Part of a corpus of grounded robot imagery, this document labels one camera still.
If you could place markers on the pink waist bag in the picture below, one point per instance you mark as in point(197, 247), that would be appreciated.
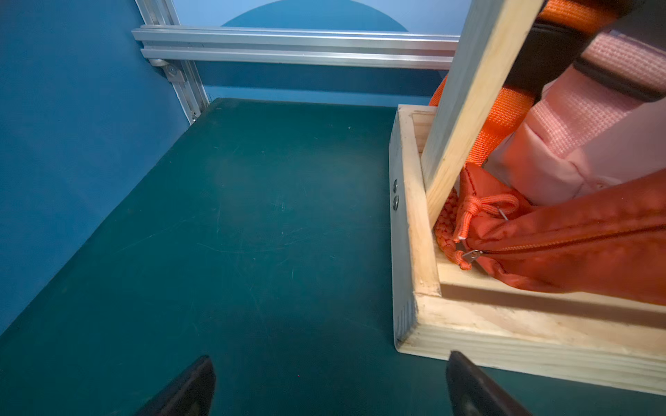
point(600, 124)

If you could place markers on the dark orange waist bag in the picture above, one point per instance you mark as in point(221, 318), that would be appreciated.
point(610, 242)

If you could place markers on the wooden hanging rack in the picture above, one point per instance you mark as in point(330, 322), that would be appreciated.
point(437, 306)

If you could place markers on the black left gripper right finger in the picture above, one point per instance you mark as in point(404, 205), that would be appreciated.
point(472, 392)

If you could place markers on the horizontal aluminium rail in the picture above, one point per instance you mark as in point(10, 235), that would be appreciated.
point(359, 49)

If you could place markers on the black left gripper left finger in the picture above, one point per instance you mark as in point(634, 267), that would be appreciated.
point(190, 393)

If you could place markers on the left aluminium corner post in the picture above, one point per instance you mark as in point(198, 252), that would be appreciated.
point(183, 75)

